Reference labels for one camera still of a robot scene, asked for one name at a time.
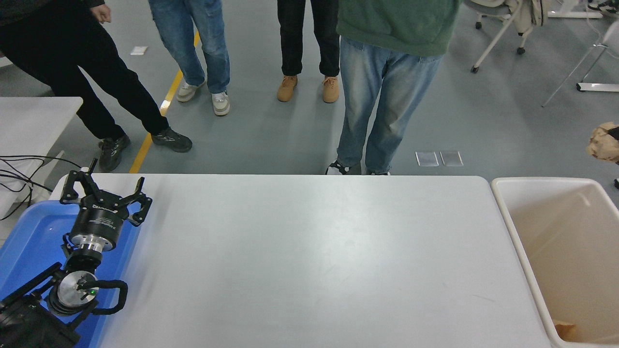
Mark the white wheeled chair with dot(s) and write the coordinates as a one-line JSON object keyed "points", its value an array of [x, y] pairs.
{"points": [[493, 38]]}

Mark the grey wheeled office chair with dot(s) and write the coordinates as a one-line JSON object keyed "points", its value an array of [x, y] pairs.
{"points": [[5, 61]]}

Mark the white side table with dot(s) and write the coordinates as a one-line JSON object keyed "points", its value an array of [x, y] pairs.
{"points": [[34, 125]]}

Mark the person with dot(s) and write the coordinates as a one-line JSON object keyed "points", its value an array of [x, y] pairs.
{"points": [[307, 38], [382, 87], [72, 63], [203, 43]]}

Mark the white stand foot bar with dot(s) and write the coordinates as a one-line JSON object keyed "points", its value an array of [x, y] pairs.
{"points": [[575, 14], [599, 86]]}

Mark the person's left hand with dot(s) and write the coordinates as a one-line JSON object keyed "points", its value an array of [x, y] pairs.
{"points": [[101, 13]]}

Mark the silver floor plate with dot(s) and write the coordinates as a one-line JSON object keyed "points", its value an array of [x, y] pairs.
{"points": [[427, 159], [451, 158]]}

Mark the tan paper ball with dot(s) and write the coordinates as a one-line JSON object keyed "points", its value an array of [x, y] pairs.
{"points": [[600, 145]]}

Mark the large pale plastic bin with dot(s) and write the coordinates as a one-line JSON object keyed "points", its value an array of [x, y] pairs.
{"points": [[546, 232]]}

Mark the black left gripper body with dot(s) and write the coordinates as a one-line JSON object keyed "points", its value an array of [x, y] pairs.
{"points": [[98, 222]]}

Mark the person's foot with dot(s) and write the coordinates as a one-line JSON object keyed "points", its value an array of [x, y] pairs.
{"points": [[605, 6]]}

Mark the blue plastic tray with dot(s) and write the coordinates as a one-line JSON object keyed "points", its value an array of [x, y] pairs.
{"points": [[29, 241]]}

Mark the beige cloth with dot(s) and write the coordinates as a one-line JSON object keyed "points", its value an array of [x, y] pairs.
{"points": [[529, 14]]}

